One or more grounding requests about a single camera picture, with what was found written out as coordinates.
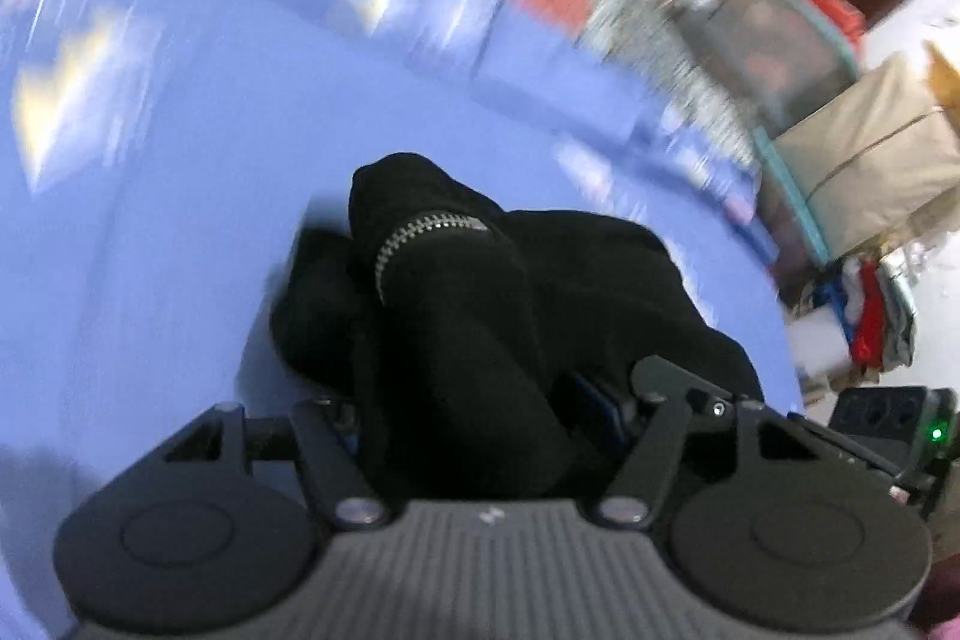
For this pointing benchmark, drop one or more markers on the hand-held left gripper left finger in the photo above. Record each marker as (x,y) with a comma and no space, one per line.
(322,452)

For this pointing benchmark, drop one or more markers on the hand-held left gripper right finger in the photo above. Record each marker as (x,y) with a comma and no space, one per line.
(601,404)

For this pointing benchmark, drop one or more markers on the black pants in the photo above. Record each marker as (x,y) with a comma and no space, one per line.
(465,325)

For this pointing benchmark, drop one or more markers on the pile of colourful clothes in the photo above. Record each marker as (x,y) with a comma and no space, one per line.
(870,317)

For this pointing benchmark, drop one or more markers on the beige cardboard box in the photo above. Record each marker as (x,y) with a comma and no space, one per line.
(862,160)

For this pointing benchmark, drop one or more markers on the blue printed bedsheet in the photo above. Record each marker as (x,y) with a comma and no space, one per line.
(150,235)

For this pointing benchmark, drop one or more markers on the grey patterned cloth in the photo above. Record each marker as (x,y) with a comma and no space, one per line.
(675,78)

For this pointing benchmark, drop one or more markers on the teal-rimmed mesh box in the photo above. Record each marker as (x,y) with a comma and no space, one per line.
(772,63)

